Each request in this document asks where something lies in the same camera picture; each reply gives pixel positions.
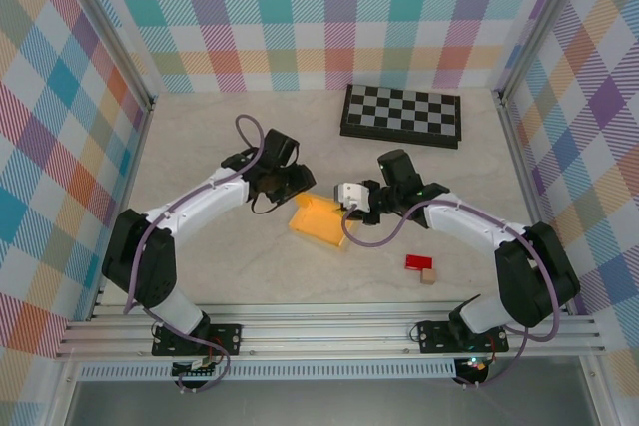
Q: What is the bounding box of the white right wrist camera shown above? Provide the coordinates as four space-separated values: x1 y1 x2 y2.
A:
332 180 371 213

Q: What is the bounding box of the aluminium frame post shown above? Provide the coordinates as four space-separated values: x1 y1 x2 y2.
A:
62 0 157 111
496 0 588 101

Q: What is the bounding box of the aluminium mounting rail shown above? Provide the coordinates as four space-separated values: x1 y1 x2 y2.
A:
57 303 608 360

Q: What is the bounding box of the yellow paper box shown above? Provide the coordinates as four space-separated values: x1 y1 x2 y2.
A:
288 192 361 253

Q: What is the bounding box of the black folding chessboard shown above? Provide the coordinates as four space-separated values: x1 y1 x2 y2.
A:
338 84 463 152

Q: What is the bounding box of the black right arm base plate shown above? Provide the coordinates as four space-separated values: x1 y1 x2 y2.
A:
416 320 510 353

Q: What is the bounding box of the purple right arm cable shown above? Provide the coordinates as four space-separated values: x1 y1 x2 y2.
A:
340 199 561 390

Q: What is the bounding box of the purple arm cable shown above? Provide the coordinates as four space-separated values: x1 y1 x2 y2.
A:
340 199 561 390
123 114 266 395

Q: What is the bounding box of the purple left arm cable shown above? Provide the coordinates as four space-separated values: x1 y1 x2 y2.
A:
123 114 266 395

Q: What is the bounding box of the aluminium side rail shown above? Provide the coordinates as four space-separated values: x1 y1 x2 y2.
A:
496 91 575 317
88 99 156 322

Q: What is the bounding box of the small controller circuit board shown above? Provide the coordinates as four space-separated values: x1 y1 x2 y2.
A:
458 355 489 373
172 358 220 378

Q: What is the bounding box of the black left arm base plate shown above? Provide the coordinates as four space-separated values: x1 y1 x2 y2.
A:
152 323 245 357

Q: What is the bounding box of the red rectangular block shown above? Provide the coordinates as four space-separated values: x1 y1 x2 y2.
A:
403 253 436 273

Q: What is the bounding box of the slotted grey cable tray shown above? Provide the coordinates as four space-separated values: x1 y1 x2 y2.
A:
77 363 458 381

